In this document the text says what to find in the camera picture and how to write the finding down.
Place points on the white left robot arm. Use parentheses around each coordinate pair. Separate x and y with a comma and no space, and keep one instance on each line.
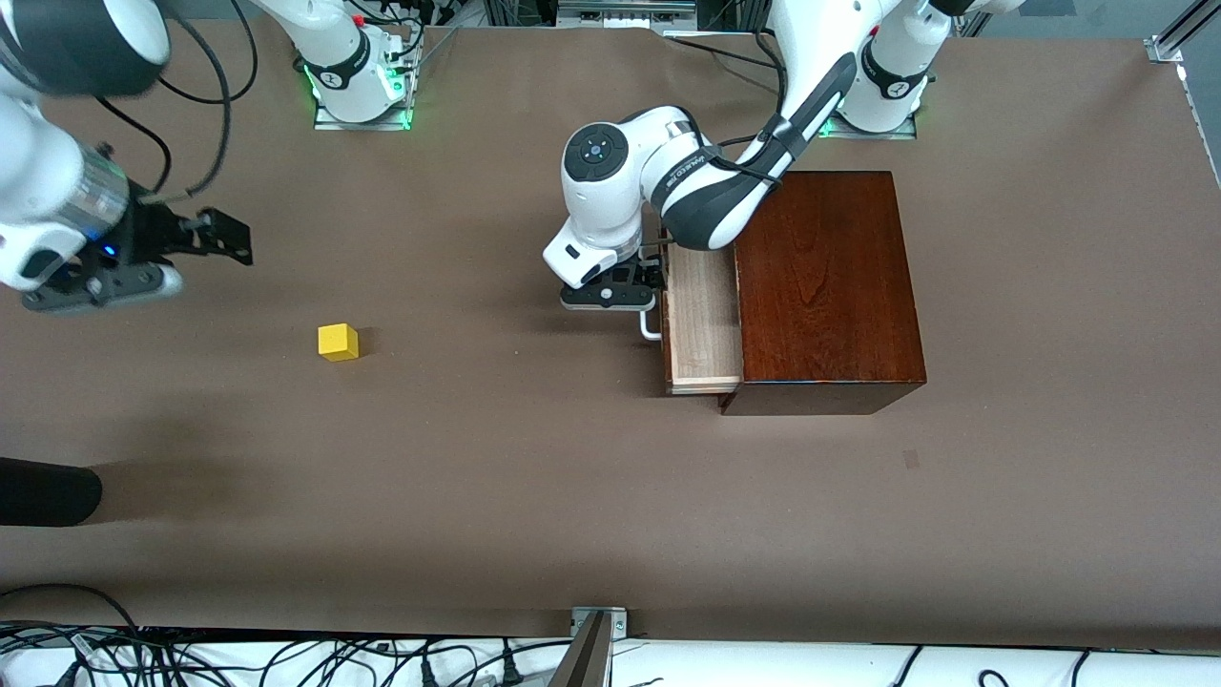
(706,181)

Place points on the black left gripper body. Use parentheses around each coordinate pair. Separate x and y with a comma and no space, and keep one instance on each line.
(637,274)

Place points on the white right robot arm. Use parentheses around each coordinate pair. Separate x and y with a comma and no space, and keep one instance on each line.
(48,162)

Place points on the grey metal device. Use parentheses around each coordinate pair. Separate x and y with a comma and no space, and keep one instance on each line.
(625,11)

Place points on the metal base plate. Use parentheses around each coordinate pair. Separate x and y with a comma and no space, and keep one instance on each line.
(901,134)
(329,122)

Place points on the dark wooden drawer cabinet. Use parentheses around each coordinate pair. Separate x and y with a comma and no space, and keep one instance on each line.
(830,286)

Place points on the black cylindrical object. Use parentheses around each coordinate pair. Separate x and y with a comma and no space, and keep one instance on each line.
(48,491)

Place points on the yellow cube block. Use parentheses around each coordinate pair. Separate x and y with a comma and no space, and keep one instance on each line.
(338,343)

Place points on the brown table cover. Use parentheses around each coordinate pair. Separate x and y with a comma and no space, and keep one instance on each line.
(534,477)

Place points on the aluminium frame profile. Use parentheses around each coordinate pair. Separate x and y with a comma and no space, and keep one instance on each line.
(1178,38)

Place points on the small metal bracket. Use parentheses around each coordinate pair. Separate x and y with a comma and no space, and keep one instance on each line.
(610,618)

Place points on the dark metal beam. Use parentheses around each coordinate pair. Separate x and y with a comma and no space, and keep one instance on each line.
(582,658)

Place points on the black power plug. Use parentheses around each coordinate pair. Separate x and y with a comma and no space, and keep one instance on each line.
(510,673)
(427,676)

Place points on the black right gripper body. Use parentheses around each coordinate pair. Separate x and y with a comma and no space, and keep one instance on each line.
(153,232)

